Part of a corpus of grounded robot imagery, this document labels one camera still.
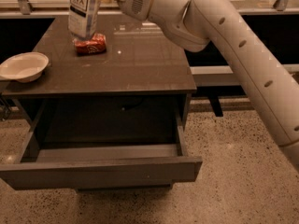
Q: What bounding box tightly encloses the clear plastic water bottle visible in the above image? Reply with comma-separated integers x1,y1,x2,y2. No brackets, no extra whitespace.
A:
68,0,100,40

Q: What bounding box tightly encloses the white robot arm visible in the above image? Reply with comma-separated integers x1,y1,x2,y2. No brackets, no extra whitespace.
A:
99,0,299,169

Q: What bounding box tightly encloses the grey drawer cabinet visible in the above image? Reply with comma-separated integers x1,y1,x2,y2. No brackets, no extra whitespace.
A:
1,13,198,191

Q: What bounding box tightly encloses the open grey top drawer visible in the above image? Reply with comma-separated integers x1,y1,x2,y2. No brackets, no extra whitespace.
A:
0,100,204,191

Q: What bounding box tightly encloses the crushed red soda can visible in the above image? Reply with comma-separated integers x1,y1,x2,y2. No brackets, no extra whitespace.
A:
73,33,107,55

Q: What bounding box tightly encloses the white bowl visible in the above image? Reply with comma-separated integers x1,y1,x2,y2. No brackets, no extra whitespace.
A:
0,52,49,83

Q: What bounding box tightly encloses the grey window ledge bench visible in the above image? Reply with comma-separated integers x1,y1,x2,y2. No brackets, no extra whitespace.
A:
185,14,299,117

